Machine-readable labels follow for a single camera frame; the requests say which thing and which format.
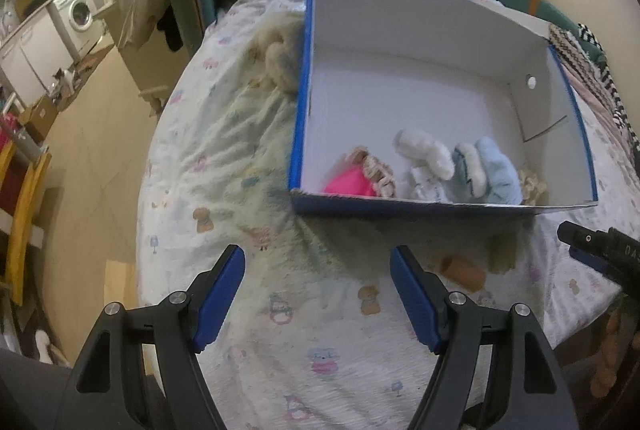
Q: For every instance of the pink floral sock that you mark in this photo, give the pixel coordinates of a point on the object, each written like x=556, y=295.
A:
x=350, y=182

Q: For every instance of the yellow chair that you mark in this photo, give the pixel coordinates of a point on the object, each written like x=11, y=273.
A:
x=25, y=210

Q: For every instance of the white fluffy sock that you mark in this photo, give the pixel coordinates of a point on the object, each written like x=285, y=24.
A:
x=425, y=147

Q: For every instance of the white floor cabinet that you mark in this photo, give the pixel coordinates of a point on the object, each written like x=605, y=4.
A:
x=35, y=54

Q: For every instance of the black and white striped cloth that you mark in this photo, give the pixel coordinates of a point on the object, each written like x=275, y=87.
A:
x=620, y=109

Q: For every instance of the blue and white cardboard box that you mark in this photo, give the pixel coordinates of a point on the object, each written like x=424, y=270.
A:
x=425, y=84

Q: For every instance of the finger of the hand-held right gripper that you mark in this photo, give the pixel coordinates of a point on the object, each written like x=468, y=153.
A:
x=600, y=250

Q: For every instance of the white washing machine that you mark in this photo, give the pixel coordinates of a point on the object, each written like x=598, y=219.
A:
x=75, y=12

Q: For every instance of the brown cardboard box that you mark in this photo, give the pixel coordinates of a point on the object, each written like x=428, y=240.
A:
x=40, y=117

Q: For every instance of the knitted patterned blanket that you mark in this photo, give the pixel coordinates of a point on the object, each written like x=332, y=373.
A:
x=575, y=54

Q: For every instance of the cream ruffled sock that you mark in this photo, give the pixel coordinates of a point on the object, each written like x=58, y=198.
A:
x=532, y=185

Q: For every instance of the beige bed frame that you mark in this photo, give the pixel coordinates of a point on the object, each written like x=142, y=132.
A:
x=145, y=69

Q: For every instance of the beige fluffy sock on bed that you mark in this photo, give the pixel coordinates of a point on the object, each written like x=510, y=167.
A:
x=280, y=59

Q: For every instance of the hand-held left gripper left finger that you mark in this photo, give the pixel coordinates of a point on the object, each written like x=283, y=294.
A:
x=220, y=300

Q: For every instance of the light blue fluffy sock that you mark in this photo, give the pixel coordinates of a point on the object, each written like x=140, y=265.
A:
x=500, y=175

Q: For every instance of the grey-blue sock with fluffy trim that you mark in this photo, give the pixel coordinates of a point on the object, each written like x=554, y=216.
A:
x=462, y=169

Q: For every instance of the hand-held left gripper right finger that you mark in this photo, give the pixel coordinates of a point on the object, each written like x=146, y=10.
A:
x=412, y=300

